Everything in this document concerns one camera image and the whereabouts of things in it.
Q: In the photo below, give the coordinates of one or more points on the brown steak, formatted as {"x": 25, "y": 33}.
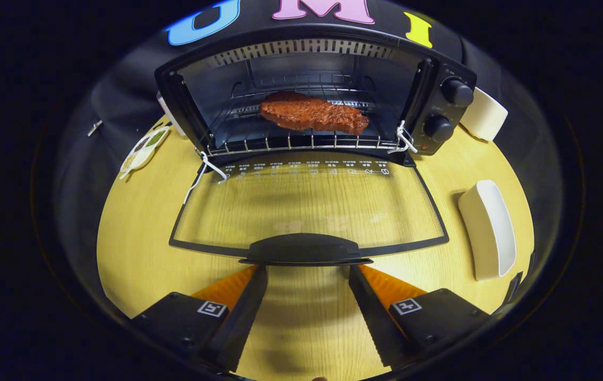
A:
{"x": 312, "y": 114}

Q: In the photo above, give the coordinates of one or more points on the white divided spice tray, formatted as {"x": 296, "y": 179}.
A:
{"x": 143, "y": 151}

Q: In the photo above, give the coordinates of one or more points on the white rectangular dish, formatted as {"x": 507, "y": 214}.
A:
{"x": 484, "y": 233}

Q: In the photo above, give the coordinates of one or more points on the silver clip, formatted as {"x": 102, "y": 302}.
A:
{"x": 95, "y": 127}

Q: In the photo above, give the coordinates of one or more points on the black toaster oven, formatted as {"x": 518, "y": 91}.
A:
{"x": 301, "y": 248}

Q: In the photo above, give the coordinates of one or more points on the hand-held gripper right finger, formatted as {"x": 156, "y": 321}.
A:
{"x": 370, "y": 312}

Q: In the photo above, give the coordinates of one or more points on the white toaster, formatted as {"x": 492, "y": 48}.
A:
{"x": 484, "y": 116}

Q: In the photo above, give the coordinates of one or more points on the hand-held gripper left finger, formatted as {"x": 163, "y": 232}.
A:
{"x": 240, "y": 312}

